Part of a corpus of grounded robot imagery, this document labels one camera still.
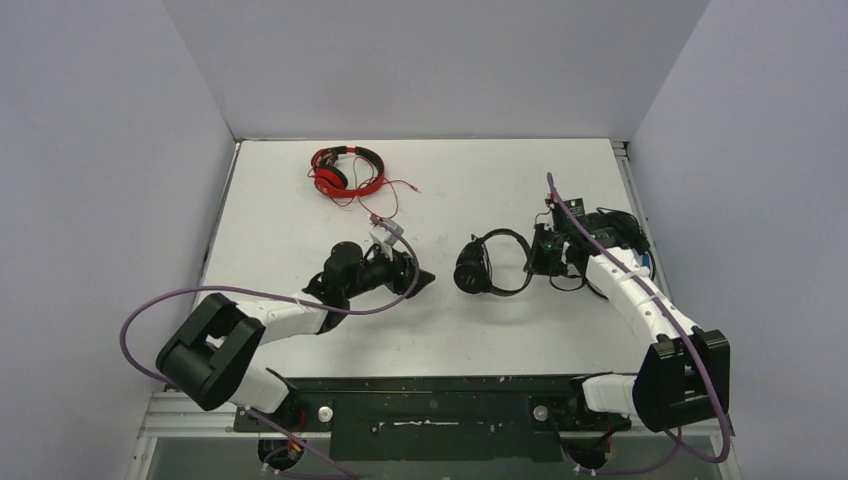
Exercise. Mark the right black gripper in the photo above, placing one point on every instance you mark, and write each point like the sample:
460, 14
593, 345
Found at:
544, 250

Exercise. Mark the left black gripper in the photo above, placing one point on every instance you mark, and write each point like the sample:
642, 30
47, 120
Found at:
403, 271

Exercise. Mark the small black headphones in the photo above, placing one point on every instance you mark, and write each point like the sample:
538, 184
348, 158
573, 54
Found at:
473, 269

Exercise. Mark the large black blue headphones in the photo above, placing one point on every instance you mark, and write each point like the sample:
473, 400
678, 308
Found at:
629, 232

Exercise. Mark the red headphones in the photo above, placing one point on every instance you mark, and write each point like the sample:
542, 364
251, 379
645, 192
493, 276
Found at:
347, 175

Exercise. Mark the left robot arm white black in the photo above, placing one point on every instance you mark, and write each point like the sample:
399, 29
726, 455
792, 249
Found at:
211, 357

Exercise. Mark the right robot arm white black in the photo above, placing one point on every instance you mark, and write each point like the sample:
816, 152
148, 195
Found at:
684, 376

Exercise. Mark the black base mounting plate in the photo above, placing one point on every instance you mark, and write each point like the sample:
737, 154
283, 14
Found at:
382, 419

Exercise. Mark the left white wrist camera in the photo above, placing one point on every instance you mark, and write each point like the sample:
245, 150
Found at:
384, 234

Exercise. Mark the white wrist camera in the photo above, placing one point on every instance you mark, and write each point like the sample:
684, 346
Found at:
575, 205
384, 234

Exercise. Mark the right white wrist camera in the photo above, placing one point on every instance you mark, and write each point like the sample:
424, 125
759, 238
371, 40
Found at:
575, 205

